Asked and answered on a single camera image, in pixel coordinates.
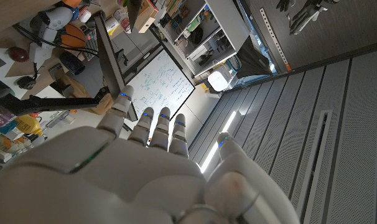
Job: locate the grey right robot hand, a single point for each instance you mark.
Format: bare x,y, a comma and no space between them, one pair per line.
120,183

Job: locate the white air purifier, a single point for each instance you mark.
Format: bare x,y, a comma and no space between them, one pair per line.
219,81

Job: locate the long ceiling air vent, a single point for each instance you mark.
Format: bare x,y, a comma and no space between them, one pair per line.
313,168

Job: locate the long ceiling light strip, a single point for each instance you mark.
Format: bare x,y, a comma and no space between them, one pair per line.
218,141

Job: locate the yellow mustard bottle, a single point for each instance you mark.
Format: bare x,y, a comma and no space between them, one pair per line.
28,124

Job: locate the black cup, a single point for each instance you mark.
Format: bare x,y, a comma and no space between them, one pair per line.
71,63

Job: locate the orange basketball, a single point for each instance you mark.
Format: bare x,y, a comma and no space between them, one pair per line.
74,35

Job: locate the dark red ball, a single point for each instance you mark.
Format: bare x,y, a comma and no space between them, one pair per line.
18,54

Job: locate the small wooden box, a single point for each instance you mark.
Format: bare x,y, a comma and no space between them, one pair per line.
148,17

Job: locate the white shelf unit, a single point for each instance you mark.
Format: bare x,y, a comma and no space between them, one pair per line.
226,18

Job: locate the whiteboard with black frame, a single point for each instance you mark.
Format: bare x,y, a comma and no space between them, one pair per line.
163,84

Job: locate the perforated metal rail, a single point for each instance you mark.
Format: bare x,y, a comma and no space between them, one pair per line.
274,37

